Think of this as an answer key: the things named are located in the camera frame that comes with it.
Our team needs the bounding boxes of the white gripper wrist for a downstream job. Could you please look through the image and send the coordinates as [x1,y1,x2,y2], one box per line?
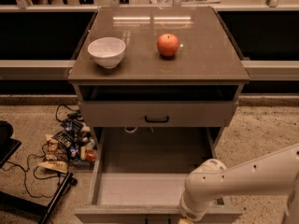
[178,191,211,224]

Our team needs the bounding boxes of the grey drawer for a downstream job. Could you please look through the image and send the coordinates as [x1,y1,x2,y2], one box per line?
[74,127,243,224]
[78,101,238,127]

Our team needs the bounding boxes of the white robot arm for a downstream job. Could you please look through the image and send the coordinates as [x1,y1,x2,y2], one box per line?
[179,144,299,222]

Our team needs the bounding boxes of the grey top drawer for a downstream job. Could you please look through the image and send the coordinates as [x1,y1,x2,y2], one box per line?
[78,101,238,127]

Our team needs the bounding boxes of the grey drawer cabinet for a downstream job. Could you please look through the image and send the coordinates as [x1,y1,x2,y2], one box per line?
[68,7,249,146]

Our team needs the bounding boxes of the black stand base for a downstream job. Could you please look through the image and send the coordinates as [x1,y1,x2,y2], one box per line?
[0,173,77,224]

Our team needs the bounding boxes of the yellow chip bag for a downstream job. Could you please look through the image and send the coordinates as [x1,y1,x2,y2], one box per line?
[38,134,68,174]

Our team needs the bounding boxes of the dark blue snack bag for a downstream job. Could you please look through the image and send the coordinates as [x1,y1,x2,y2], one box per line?
[52,119,83,147]

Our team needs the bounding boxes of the red apple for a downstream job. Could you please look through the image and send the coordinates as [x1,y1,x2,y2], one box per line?
[157,34,179,57]

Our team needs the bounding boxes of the white ceramic bowl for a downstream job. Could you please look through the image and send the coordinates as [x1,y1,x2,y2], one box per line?
[88,37,126,68]

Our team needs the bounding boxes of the black chair seat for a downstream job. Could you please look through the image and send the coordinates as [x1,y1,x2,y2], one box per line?
[0,120,21,168]

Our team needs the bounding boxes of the black cable on floor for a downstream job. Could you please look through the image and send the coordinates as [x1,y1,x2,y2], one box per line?
[1,104,78,200]

